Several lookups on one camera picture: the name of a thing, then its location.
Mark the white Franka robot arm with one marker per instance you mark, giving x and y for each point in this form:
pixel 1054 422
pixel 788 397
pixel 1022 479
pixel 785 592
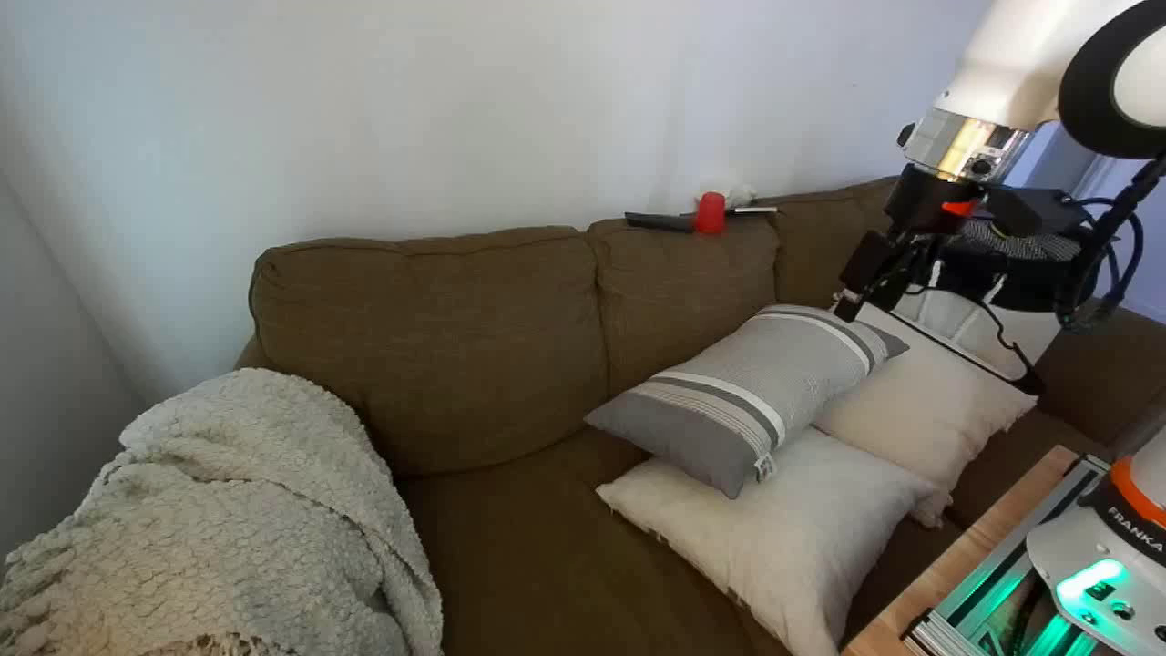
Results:
pixel 1032 58

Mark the red black handheld tool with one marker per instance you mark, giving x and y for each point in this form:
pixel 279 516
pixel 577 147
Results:
pixel 712 214

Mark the black coat hanger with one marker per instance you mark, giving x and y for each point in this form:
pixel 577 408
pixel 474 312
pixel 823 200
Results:
pixel 1037 381

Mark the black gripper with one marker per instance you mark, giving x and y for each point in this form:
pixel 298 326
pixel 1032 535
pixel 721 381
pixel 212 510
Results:
pixel 909 232

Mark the aluminium rail frame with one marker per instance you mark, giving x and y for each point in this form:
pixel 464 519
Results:
pixel 970 603

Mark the brown fabric sofa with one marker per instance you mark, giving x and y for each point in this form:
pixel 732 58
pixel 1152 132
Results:
pixel 462 350

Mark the cream knitted blanket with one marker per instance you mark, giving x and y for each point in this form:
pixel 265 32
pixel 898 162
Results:
pixel 243 521

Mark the white laundry basket black rim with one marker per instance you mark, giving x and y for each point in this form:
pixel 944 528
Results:
pixel 970 323

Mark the grey striped pillow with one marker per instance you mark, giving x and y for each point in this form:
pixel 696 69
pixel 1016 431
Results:
pixel 741 394

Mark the wooden mounting board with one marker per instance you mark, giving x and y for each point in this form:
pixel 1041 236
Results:
pixel 942 571

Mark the large white pillow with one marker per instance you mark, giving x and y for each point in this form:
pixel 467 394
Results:
pixel 788 535

